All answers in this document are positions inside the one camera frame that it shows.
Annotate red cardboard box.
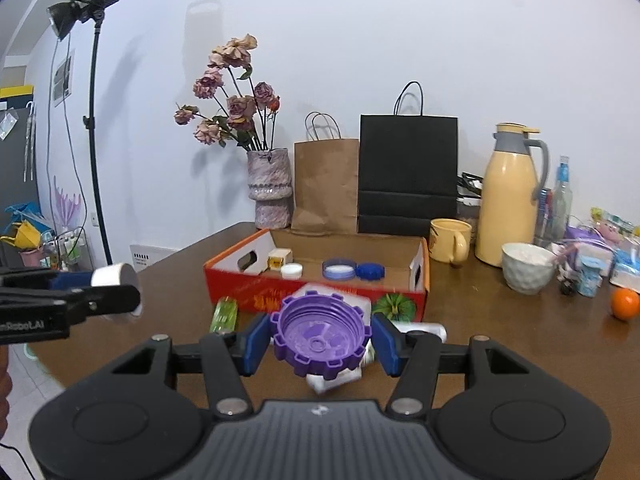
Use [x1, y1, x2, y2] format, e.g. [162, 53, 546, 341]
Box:
[203, 229, 431, 323]

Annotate white spray bottle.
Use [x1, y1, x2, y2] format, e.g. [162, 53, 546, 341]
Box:
[306, 337, 375, 395]

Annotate framed wall picture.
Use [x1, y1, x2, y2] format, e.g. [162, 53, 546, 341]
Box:
[51, 50, 76, 107]

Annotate orange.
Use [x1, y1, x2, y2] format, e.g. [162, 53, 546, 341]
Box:
[610, 287, 640, 321]

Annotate brown paper bag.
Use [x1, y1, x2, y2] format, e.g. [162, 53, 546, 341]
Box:
[291, 111, 361, 236]

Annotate purple gear-shaped lid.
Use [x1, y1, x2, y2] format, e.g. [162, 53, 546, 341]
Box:
[270, 292, 375, 381]

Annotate dried pink roses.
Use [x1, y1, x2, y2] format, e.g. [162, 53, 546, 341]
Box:
[174, 34, 281, 152]

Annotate blue red drink can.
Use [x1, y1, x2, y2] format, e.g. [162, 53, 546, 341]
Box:
[536, 187, 556, 246]

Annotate green bottle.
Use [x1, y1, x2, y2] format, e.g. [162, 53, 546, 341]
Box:
[209, 297, 239, 335]

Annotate dark board yellow top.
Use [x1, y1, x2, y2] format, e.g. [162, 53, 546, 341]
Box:
[0, 85, 36, 211]

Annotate black paper bag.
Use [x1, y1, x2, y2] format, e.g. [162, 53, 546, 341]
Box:
[357, 81, 459, 236]

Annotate purple flower wall sticker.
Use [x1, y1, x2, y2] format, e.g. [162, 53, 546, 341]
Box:
[54, 175, 84, 231]

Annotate clear bottle blue cap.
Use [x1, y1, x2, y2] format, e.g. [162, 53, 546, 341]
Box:
[550, 156, 574, 242]

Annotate person's left forearm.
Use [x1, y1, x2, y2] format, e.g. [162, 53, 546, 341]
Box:
[0, 347, 12, 441]

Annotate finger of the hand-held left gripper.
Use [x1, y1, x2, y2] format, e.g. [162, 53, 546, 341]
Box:
[0, 268, 94, 291]
[0, 284, 142, 324]

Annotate black light cable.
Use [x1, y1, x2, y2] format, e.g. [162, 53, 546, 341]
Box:
[46, 39, 84, 231]

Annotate clear hanging plastic packet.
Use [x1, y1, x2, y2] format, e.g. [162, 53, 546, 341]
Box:
[22, 101, 39, 183]

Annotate yellow plastic object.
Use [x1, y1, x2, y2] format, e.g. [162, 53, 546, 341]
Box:
[0, 220, 40, 251]

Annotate black light stand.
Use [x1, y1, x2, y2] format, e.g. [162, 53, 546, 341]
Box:
[82, 16, 114, 266]

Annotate pink spoon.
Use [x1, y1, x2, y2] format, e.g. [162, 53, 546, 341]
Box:
[550, 244, 577, 267]

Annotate white jar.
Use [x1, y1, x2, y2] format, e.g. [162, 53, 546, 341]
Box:
[92, 262, 142, 319]

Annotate white lint brush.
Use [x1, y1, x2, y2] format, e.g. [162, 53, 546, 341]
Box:
[392, 322, 447, 343]

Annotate wire storage rack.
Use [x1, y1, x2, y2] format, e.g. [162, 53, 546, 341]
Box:
[50, 227, 94, 272]

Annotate yellow thermos jug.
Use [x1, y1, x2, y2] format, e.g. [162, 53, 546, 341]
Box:
[475, 122, 550, 267]

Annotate pink textured vase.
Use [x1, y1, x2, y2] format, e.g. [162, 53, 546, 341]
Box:
[246, 148, 293, 230]

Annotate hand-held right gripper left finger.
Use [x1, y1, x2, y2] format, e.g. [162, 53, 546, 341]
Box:
[110, 316, 274, 420]

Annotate cream cube bottle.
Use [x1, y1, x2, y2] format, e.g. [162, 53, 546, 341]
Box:
[267, 249, 293, 274]

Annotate translucent white plastic container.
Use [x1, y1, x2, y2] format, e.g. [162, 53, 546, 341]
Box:
[295, 284, 374, 322]

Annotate white bowl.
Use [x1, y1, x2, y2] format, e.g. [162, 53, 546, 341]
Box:
[501, 242, 558, 296]

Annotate blue gear-shaped lid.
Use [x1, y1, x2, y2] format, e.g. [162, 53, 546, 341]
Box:
[355, 261, 386, 281]

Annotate blue white tissue pack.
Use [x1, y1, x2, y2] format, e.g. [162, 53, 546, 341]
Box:
[610, 247, 640, 291]

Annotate yellow mug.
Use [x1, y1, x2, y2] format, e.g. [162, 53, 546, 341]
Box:
[429, 218, 473, 264]

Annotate clear blue round lid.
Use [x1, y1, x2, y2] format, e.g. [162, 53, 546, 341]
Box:
[321, 258, 357, 281]

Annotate small blue cup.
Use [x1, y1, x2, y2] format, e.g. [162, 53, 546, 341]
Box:
[576, 255, 603, 297]

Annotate purple box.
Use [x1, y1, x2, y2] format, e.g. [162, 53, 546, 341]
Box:
[565, 225, 608, 256]

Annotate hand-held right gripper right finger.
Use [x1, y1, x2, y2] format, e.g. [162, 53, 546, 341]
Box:
[370, 313, 532, 419]

